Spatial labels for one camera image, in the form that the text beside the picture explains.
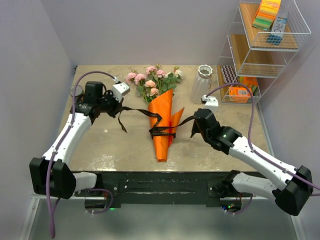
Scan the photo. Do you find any orange box in basket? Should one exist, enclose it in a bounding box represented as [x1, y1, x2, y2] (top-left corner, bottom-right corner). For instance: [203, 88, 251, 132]
[228, 86, 251, 104]

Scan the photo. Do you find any grey tall box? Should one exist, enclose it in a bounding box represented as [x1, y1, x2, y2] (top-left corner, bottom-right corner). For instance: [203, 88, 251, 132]
[270, 10, 289, 38]

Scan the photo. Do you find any striped wavy cloth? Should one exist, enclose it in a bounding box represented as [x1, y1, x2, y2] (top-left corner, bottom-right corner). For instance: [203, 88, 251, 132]
[220, 65, 239, 84]

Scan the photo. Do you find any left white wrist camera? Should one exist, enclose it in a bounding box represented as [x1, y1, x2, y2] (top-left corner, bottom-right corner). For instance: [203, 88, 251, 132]
[111, 83, 130, 103]

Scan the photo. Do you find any white ribbed vase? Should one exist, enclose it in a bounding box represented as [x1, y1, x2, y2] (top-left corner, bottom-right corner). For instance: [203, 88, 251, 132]
[190, 64, 213, 104]

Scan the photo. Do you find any small grey round tin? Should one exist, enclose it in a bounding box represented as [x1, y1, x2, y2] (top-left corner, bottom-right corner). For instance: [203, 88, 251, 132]
[68, 85, 84, 98]

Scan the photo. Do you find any pink flower bouquet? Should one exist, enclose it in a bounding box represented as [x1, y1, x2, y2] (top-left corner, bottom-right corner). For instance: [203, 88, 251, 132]
[125, 64, 184, 103]

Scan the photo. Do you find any aluminium frame rail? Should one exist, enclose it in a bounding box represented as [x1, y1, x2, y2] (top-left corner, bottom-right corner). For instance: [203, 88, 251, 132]
[19, 197, 86, 240]

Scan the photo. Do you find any blue puzzle cube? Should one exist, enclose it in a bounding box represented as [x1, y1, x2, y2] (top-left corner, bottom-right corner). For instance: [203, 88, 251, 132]
[266, 34, 283, 46]

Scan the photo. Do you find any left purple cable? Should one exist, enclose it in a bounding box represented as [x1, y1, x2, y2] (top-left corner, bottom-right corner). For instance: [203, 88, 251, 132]
[46, 70, 120, 239]

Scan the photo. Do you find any orange wrapping paper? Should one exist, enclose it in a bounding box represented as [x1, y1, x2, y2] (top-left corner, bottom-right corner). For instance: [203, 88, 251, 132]
[148, 89, 184, 162]

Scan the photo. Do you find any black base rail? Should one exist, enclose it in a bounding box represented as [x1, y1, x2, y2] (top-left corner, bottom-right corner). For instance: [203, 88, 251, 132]
[75, 171, 239, 208]

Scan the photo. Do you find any white wire shelf rack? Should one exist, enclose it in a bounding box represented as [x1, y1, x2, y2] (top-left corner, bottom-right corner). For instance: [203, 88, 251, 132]
[216, 0, 311, 104]

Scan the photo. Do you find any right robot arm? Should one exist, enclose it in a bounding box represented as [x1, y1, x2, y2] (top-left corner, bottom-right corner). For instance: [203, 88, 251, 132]
[191, 108, 313, 216]

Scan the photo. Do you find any colourful sponge pack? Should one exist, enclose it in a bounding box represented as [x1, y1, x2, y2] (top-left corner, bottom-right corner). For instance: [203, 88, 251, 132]
[252, 0, 281, 31]

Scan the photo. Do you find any black printed ribbon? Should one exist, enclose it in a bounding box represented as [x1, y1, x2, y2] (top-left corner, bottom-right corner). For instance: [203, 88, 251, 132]
[94, 99, 201, 140]

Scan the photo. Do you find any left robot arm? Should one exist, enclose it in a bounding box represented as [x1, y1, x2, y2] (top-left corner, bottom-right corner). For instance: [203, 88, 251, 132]
[29, 81, 130, 199]

